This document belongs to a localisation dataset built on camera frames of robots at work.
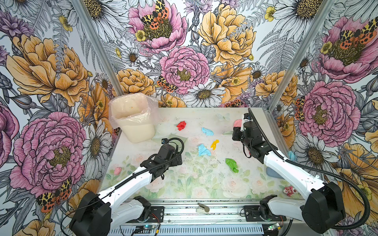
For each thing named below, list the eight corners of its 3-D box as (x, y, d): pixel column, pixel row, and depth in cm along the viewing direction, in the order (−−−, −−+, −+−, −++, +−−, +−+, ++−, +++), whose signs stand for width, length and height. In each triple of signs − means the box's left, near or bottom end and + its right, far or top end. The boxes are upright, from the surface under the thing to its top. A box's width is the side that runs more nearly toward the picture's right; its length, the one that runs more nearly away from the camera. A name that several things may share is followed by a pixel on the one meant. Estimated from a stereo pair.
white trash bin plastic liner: (118, 146, 101) (99, 120, 81) (128, 120, 116) (114, 93, 96) (159, 146, 101) (150, 120, 81) (163, 120, 116) (157, 93, 96)
